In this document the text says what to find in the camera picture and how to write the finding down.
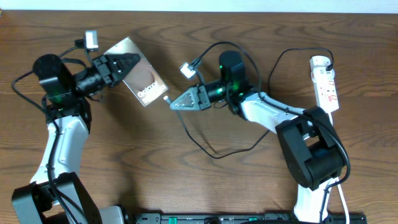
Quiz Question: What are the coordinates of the smartphone with bronze screen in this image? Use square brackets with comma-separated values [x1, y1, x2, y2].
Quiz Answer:
[104, 37, 169, 107]

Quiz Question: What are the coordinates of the white power strip cord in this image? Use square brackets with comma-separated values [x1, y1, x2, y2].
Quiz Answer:
[327, 112, 351, 224]

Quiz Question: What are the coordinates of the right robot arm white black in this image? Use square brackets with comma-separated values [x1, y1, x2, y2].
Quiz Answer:
[169, 50, 351, 223]

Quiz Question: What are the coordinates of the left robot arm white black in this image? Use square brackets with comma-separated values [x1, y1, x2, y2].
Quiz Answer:
[12, 53, 141, 223]

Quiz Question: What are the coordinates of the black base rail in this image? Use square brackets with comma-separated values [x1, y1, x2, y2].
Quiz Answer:
[133, 212, 368, 224]

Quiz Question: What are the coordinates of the white power strip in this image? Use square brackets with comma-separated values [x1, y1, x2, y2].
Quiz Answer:
[310, 55, 339, 113]

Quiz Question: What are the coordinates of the black charger cable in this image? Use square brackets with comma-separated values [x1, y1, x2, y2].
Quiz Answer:
[163, 47, 335, 159]

